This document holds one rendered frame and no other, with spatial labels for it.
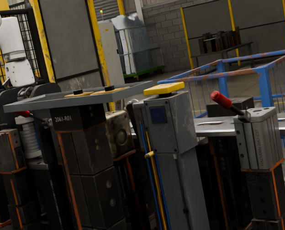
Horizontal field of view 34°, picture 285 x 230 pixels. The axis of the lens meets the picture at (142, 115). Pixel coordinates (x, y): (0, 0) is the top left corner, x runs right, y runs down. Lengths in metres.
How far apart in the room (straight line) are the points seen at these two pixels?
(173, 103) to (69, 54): 3.89
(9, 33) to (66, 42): 2.92
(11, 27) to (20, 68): 0.16
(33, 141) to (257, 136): 0.72
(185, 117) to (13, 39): 1.05
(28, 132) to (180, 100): 0.65
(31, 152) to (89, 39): 3.70
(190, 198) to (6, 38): 1.12
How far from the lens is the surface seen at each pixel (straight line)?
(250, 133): 1.00
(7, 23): 1.84
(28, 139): 1.44
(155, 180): 1.16
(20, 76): 1.85
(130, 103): 1.23
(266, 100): 3.13
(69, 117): 1.07
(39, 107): 1.09
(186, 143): 0.92
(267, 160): 1.01
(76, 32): 4.91
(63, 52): 4.69
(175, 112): 0.89
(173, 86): 0.90
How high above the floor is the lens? 1.25
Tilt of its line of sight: 9 degrees down
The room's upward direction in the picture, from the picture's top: 11 degrees counter-clockwise
